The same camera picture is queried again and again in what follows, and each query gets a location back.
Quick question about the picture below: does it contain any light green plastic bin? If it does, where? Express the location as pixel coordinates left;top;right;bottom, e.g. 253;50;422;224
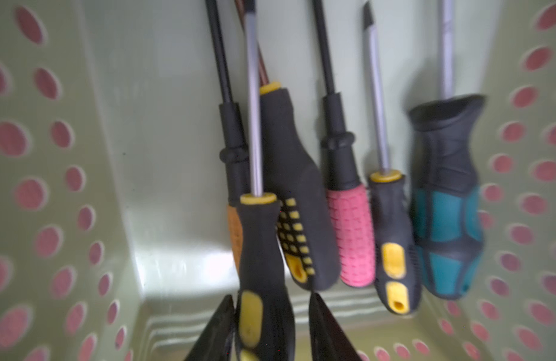
0;1;556;360

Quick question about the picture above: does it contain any green black handle screwdriver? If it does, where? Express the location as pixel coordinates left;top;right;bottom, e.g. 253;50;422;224
408;1;486;300

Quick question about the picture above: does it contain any black yellow screwdriver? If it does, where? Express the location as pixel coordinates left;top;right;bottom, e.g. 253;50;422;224
236;1;295;360
362;2;422;316

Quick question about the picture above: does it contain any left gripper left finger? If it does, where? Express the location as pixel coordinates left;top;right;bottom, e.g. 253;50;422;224
185;295;236;361

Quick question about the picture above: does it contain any orange handle screwdriver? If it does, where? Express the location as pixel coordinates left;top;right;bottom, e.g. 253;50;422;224
205;0;249;270

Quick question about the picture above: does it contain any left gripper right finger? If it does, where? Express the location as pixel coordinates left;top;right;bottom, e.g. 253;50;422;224
309;292;362;361

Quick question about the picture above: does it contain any pink handle screwdriver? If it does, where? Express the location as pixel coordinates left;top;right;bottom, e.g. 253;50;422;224
312;1;376;288

